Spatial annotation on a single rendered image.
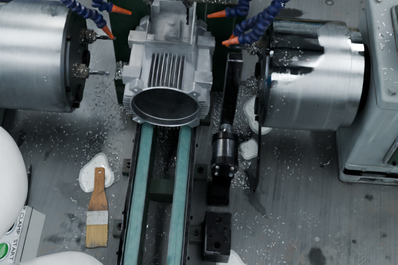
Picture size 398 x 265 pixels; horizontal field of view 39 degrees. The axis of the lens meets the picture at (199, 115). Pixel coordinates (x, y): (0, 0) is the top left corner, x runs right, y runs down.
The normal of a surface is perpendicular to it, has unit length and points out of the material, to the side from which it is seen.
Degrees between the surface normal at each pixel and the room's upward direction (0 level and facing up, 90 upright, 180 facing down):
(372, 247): 0
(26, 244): 58
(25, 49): 32
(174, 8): 90
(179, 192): 0
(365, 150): 90
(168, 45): 90
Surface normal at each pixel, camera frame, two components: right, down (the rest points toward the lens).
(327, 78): -0.01, 0.13
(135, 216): 0.04, -0.53
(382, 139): -0.07, 0.84
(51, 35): 0.01, -0.26
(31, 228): 0.86, -0.22
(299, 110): -0.05, 0.65
